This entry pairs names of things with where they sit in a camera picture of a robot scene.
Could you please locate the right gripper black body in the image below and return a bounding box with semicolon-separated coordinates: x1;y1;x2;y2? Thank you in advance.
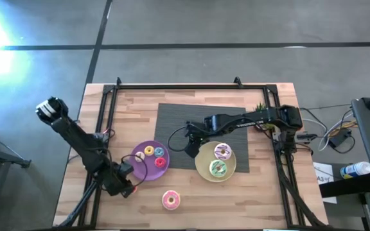
184;121;211;144

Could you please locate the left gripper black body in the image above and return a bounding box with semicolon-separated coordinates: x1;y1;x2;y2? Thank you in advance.
103;171;134;196

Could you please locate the cream plate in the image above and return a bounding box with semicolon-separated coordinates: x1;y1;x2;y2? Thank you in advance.
194;141;237;183

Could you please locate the large purple striped donut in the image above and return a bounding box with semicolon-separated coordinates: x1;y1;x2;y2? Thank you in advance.
213;142;233;161

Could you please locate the purple plate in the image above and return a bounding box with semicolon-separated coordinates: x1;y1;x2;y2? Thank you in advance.
129;140;170;182

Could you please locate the grey woven table mat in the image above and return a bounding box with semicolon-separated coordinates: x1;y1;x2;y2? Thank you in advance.
154;103;251;174

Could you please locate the large green frosted donut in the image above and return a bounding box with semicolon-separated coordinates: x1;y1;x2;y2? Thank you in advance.
209;159;228;178

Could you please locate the large pink frosted donut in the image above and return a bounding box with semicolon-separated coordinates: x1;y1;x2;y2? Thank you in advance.
161;189;182;211

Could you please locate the potted plant in black pot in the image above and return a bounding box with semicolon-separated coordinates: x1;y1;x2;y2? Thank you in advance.
254;101;276;131

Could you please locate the white paper sheet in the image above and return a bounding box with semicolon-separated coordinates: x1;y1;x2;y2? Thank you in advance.
312;162;338;205

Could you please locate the black power adapter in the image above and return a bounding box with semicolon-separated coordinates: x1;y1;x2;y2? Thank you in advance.
328;128;353;149

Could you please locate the black side shelf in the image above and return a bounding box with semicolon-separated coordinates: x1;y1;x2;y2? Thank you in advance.
319;173;370;198

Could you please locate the white spray can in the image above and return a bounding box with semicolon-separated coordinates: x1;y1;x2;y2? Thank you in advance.
340;161;370;180

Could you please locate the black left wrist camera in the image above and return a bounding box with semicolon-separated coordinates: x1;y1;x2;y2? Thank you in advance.
119;162;136;176

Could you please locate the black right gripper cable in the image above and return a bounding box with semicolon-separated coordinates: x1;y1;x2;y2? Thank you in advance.
167;125;189;153

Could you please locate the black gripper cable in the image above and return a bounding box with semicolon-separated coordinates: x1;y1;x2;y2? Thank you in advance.
167;125;189;153
119;154;148;187

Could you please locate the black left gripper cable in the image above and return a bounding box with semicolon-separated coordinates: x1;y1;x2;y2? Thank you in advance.
119;154;148;187

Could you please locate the black aluminium rig frame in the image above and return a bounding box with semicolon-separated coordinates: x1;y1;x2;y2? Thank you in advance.
56;76;330;229

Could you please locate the white cable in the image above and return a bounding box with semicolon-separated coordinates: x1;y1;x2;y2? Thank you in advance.
301;110;355;152

